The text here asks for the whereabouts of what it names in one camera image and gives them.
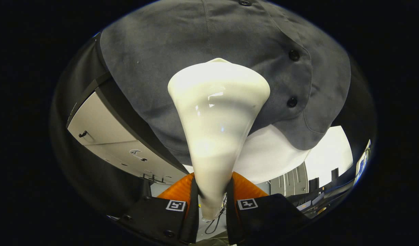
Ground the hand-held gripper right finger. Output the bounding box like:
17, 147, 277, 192
226, 172, 311, 246

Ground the white garment steamer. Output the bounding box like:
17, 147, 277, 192
167, 57, 271, 220

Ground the black cable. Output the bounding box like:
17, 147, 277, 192
204, 195, 227, 235

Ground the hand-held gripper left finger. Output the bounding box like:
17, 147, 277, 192
117, 173, 199, 245

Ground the grey cabinet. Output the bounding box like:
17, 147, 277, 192
66, 77, 189, 185

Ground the grey button shirt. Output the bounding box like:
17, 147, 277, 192
99, 0, 352, 166

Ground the blue white printed sign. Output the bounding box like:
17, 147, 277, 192
355, 139, 371, 185

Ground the grey metal locker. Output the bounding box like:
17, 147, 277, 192
269, 162, 309, 196

